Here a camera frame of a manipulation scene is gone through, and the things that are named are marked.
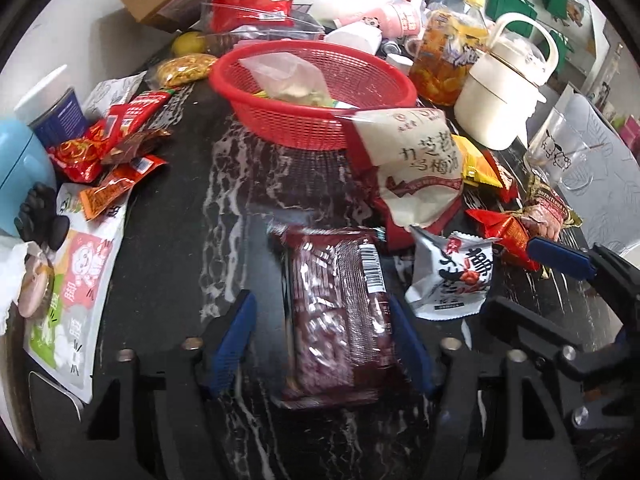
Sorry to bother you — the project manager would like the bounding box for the black toy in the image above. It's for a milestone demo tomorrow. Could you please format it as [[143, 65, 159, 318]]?
[[14, 183, 71, 251]]

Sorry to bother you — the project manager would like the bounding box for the glass mug with cartoon print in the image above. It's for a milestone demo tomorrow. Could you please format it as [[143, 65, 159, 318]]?
[[522, 107, 613, 191]]

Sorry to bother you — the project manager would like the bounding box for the yellow lemon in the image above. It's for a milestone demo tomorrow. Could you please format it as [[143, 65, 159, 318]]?
[[171, 31, 207, 57]]

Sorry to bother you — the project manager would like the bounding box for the round beige object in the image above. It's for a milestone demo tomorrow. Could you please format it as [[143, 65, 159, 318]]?
[[17, 255, 56, 318]]

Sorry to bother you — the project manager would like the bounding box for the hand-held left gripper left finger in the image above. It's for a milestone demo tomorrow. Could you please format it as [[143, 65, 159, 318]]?
[[87, 289, 258, 480]]

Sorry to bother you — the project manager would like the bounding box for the blue tin with white lid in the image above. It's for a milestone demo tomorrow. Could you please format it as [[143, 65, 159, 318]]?
[[14, 64, 91, 150]]

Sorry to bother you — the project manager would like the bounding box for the yellow-capped bottle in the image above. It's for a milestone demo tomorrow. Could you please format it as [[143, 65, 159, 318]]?
[[460, 0, 493, 43]]

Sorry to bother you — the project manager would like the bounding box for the bright red bag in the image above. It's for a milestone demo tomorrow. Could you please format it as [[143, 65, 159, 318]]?
[[210, 0, 296, 33]]

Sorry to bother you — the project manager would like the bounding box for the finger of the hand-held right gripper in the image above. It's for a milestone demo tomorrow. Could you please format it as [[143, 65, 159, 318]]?
[[485, 296, 608, 386], [527, 236, 640, 306]]

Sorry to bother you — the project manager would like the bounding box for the brown nut bar packet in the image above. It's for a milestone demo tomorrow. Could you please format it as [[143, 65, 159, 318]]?
[[515, 175, 583, 241]]

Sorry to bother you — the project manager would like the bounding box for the dark red snack packet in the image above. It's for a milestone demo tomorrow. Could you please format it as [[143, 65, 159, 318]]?
[[270, 225, 406, 408]]

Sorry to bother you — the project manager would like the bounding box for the orange red snack packet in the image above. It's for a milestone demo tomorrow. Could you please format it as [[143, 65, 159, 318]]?
[[79, 155, 168, 221]]

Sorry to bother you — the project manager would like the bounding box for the white green printed packet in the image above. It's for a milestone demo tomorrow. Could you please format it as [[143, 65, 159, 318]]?
[[22, 182, 133, 403]]

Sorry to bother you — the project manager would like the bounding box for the dark brown snack packet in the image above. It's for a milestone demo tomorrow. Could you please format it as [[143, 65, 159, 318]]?
[[100, 127, 173, 166]]

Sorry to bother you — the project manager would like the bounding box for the red packet with orange rings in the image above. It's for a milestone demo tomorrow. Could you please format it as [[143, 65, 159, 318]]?
[[47, 105, 133, 183]]

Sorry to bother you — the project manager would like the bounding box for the white crumpled wrapper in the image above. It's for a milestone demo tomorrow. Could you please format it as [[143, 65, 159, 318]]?
[[82, 74, 148, 121]]

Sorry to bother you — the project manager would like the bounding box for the bag of yellow snacks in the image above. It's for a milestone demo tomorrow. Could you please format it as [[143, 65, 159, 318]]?
[[152, 54, 218, 88]]

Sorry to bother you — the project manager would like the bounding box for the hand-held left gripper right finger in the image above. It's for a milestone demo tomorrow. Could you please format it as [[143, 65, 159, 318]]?
[[387, 292, 566, 480]]

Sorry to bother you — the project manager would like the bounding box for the red plastic basket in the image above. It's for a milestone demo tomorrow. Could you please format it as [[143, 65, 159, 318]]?
[[207, 40, 418, 151]]

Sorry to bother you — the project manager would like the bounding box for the jar of orange slices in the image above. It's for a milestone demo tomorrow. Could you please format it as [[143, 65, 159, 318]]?
[[407, 7, 491, 107]]

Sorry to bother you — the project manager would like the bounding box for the small white snack packet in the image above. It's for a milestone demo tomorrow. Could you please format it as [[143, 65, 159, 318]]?
[[404, 225, 501, 321]]

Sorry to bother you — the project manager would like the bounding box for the white kettle with handle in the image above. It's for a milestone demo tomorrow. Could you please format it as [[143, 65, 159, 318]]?
[[452, 12, 560, 151]]

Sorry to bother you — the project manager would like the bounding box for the clear plastic bag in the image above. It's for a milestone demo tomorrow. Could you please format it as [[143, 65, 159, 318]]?
[[237, 52, 333, 108]]

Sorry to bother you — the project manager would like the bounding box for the light blue round container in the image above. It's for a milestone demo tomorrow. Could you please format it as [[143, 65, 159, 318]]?
[[0, 117, 57, 237]]

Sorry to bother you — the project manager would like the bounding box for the long red snack packet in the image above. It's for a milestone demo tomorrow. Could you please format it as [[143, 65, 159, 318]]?
[[117, 89, 176, 136]]

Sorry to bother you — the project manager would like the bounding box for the red gold candy packet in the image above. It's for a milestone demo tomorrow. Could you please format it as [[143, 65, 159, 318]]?
[[465, 207, 551, 278]]

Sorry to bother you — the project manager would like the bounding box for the clear plastic container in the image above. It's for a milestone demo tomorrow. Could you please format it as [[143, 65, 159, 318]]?
[[200, 0, 326, 43]]

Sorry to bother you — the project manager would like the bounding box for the yellow snack packet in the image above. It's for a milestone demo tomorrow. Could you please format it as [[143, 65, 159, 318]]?
[[450, 132, 503, 188]]

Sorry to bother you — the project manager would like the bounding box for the beige and red paper packet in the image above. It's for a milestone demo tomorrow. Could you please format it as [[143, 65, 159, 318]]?
[[332, 105, 466, 253]]

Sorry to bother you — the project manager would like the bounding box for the white tissue roll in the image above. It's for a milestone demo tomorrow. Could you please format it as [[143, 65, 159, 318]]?
[[324, 24, 383, 56]]

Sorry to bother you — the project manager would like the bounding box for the small red snack packet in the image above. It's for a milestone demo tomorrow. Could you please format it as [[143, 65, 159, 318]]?
[[482, 150, 518, 203]]

